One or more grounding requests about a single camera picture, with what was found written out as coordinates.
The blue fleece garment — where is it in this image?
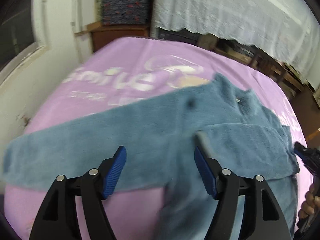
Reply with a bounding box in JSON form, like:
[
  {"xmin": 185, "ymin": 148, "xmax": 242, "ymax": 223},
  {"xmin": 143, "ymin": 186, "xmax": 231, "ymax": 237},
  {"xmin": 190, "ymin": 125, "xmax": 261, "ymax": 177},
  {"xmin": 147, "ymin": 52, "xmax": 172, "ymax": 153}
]
[{"xmin": 3, "ymin": 74, "xmax": 299, "ymax": 239}]

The person's right hand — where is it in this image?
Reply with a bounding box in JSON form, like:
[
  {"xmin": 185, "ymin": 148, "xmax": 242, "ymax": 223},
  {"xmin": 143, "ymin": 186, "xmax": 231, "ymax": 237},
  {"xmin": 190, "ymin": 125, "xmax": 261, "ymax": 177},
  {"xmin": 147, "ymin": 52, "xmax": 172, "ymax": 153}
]
[{"xmin": 298, "ymin": 184, "xmax": 319, "ymax": 219}]

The wooden chair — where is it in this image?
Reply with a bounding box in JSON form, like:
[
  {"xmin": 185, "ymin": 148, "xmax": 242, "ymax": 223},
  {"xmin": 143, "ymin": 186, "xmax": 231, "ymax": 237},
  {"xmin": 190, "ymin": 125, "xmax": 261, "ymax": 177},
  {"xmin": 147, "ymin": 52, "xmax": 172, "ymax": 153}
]
[{"xmin": 248, "ymin": 49, "xmax": 305, "ymax": 93}]

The white lace cloth cover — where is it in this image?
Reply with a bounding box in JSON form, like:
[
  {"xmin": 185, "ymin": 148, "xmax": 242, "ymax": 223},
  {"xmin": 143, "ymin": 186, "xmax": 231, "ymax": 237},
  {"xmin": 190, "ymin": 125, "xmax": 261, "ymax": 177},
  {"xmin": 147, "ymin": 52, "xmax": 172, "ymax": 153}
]
[{"xmin": 152, "ymin": 0, "xmax": 319, "ymax": 78}]

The purple printed bed sheet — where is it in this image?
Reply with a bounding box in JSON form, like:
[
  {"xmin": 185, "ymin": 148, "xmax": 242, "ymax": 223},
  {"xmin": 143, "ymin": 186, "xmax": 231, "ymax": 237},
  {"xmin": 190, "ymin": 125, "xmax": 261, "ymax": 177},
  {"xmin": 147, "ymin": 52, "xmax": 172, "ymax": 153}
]
[{"xmin": 4, "ymin": 37, "xmax": 304, "ymax": 239}]

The brown wooden cabinet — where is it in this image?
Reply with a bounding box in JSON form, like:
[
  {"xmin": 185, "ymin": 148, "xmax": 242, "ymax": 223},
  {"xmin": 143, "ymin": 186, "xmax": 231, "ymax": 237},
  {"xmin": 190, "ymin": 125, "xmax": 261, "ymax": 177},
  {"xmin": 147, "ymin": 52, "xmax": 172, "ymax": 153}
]
[{"xmin": 89, "ymin": 25, "xmax": 150, "ymax": 53}]

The dark patterned fabric storage box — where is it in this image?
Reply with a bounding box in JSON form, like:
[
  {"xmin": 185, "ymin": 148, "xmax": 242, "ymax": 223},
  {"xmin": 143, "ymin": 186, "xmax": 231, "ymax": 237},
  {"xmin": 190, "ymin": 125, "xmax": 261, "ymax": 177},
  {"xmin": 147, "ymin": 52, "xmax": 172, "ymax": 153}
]
[{"xmin": 101, "ymin": 0, "xmax": 153, "ymax": 25}]

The dark window with white frame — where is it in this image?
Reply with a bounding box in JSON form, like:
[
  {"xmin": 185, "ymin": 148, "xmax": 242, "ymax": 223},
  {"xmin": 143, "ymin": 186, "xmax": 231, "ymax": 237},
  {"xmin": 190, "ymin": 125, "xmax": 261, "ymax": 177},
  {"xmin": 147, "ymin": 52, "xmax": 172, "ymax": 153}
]
[{"xmin": 1, "ymin": 0, "xmax": 35, "ymax": 68}]

